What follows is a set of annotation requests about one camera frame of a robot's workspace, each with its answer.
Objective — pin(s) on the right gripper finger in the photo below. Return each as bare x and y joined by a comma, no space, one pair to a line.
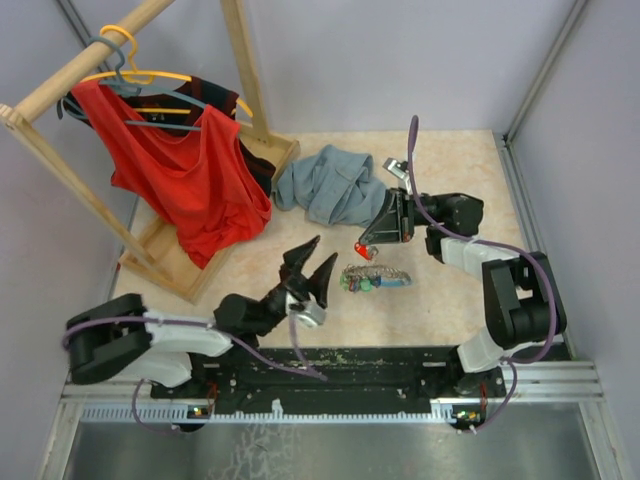
378,238
387,220

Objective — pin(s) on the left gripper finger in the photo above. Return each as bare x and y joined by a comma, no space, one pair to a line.
294,261
318,283

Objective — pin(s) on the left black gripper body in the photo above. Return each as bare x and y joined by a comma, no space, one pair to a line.
300,292

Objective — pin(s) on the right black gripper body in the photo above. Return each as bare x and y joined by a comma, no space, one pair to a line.
408,211

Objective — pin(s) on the red key tag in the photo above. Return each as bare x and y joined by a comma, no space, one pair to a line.
367,252

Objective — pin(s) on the bunch of keys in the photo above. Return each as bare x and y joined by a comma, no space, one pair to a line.
366,278

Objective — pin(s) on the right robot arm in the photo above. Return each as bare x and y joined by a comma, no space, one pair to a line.
522,307

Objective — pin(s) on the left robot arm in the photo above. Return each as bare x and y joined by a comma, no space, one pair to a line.
124,337

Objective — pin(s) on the blue denim shirt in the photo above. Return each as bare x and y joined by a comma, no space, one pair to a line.
333,186

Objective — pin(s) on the red tank top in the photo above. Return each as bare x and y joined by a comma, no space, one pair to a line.
198,183

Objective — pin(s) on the yellow hanger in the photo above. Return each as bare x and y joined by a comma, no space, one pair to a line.
126,69

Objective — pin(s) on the teal hanger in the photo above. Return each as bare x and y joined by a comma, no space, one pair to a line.
121,86

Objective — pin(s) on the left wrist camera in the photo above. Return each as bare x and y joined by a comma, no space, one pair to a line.
308,314

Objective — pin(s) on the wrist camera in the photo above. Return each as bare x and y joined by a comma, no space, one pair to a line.
397,168
308,314

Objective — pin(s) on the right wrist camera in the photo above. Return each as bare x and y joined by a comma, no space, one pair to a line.
397,168

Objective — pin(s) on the aluminium frame rail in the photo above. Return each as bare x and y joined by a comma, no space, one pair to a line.
556,382

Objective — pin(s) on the right aluminium corner post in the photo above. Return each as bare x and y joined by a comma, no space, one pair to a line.
569,27

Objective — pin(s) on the aluminium corner post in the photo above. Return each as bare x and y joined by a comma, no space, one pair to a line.
569,27
74,21

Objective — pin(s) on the left aluminium corner post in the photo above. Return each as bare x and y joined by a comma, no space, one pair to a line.
74,21

